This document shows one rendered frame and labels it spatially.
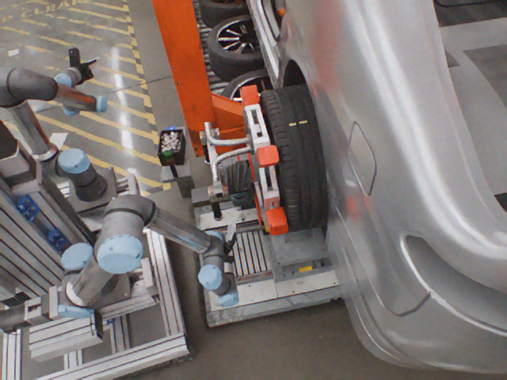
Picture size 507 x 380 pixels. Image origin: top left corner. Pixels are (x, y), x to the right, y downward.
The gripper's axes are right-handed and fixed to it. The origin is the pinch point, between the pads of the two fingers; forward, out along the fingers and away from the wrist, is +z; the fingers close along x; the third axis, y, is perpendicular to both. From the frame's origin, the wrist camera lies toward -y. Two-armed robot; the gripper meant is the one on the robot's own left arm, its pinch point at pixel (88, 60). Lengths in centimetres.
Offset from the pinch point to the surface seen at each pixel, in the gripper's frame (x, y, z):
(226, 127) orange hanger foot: 59, 53, 2
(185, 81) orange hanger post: 50, 19, -16
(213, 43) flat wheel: 46, 27, 115
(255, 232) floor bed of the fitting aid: 58, 125, -2
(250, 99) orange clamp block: 81, 29, -34
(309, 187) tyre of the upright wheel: 99, 57, -71
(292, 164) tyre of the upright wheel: 94, 46, -70
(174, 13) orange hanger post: 58, -12, -28
